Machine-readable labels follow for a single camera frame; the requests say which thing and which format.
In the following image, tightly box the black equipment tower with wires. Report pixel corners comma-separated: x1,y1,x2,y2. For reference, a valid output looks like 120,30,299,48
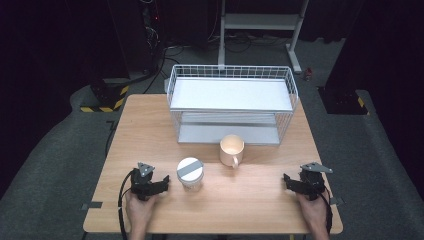
137,0,168,74

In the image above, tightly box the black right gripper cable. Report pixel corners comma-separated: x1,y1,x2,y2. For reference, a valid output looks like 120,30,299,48
319,185,335,235

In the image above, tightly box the person's left hand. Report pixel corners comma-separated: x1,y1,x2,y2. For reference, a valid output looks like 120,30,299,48
125,191,158,232

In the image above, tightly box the glass jar with white lid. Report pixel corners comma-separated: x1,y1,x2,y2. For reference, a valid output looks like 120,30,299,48
176,156,205,193

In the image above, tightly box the cream ceramic mug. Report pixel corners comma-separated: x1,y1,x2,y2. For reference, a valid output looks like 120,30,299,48
218,133,246,170

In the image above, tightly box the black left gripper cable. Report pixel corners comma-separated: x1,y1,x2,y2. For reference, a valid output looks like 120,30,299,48
116,169,136,240

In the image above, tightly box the white metal stand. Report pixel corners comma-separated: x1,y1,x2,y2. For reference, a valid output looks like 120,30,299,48
217,0,310,75

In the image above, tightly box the white wire shelf rack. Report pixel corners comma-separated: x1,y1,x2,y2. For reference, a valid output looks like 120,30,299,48
166,63,300,147

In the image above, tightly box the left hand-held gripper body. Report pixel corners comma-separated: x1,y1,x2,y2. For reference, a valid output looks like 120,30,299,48
129,161,165,202

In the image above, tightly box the black floor cable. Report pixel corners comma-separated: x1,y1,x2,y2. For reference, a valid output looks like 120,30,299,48
142,46,182,95

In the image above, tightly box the person's right hand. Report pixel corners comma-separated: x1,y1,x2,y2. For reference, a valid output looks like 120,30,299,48
295,190,330,232

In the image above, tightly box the black base with yellow stripes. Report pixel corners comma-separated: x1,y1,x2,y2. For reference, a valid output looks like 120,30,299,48
79,77,131,114
317,85,371,116

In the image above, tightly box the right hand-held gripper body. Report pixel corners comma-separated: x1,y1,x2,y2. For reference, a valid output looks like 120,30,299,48
297,161,334,202

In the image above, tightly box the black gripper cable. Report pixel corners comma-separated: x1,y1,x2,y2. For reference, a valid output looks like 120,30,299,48
319,185,335,235
116,169,136,240

